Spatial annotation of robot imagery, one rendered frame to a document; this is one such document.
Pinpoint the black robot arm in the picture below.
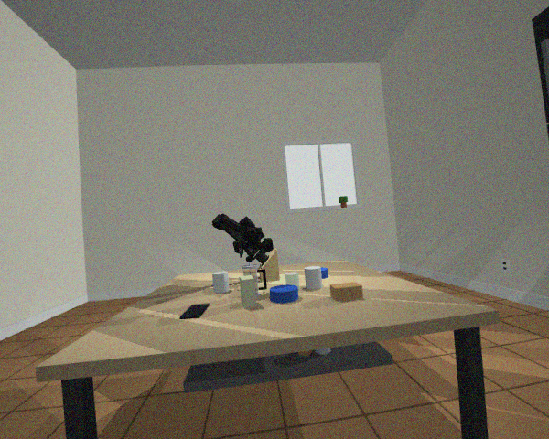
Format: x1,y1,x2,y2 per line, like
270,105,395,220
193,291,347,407
212,214,269,266

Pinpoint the light grey cylinder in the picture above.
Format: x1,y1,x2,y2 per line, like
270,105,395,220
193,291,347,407
212,272,229,294
305,266,322,290

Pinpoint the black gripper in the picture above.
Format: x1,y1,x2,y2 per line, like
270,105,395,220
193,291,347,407
233,235,274,258

